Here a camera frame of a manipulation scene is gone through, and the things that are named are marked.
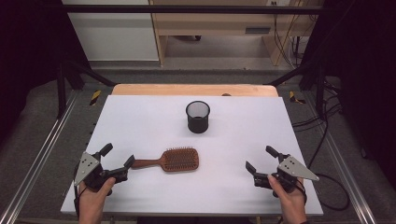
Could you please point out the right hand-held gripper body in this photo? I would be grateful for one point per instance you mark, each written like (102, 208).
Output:
(291, 169)

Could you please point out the wooden table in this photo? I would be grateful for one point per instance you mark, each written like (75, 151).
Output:
(174, 89)

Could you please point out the white cabinet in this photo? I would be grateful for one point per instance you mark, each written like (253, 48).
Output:
(118, 37)

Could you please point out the black curtain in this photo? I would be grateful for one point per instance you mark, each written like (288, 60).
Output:
(28, 46)
(364, 62)

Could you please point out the yellow black tape marker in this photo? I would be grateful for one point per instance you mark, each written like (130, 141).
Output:
(293, 97)
(95, 97)

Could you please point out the brown wooden hairbrush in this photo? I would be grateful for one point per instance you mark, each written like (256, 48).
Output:
(180, 159)

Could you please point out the white board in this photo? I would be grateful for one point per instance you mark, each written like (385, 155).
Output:
(186, 193)

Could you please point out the aluminium rail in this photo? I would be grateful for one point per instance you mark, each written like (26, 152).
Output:
(40, 155)
(345, 174)

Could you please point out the person's right hand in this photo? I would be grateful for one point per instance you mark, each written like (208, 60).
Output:
(292, 205)

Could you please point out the black frame stand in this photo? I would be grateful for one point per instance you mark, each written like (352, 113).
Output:
(61, 90)
(319, 87)

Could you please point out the person's left hand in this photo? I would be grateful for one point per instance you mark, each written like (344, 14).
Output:
(93, 202)

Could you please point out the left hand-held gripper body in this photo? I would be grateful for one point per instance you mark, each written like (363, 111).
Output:
(93, 175)

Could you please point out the black horizontal frame bar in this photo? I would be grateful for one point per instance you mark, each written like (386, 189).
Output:
(186, 9)

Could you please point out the black mesh cup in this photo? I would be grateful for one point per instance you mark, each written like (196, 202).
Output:
(198, 124)

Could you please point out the light wooden desk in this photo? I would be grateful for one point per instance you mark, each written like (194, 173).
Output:
(214, 21)

